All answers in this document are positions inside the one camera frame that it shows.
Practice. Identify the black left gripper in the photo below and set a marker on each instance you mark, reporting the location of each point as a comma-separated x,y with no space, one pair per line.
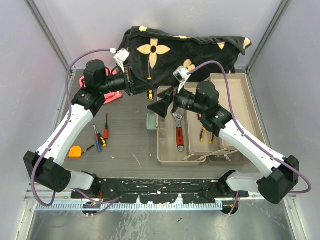
139,85

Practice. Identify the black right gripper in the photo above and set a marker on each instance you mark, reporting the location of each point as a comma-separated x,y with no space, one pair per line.
161,107

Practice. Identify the long black yellow screwdriver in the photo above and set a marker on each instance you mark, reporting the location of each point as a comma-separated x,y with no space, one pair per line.
150,93

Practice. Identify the red handled adjustable wrench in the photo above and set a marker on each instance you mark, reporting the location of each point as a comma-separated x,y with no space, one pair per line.
179,131

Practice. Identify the yellow handled pliers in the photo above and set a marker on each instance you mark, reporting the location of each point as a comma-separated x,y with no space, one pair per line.
206,135

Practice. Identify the red handled screwdriver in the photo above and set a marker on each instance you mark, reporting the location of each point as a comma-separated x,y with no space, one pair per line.
106,128

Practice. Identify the blue handled screwdriver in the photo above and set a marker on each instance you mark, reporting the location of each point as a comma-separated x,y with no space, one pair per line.
97,139

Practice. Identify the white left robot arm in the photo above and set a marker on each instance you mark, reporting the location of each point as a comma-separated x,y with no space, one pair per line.
45,165

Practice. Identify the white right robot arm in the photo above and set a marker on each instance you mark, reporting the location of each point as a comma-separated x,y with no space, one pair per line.
278,174

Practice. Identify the pink printed plastic bag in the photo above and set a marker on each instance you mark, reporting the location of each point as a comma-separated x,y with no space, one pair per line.
109,97

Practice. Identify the black floral plush blanket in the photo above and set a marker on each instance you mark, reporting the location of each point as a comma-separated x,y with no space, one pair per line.
157,54

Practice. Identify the orange tape measure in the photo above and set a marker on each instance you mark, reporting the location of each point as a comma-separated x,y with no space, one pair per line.
75,152

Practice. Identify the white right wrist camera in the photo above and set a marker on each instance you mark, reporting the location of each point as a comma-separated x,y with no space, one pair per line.
182,76

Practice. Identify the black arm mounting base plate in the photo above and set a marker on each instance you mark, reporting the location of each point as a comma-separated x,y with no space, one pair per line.
160,191

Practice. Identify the aluminium frame rail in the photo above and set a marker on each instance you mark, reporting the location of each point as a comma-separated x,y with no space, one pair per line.
71,200

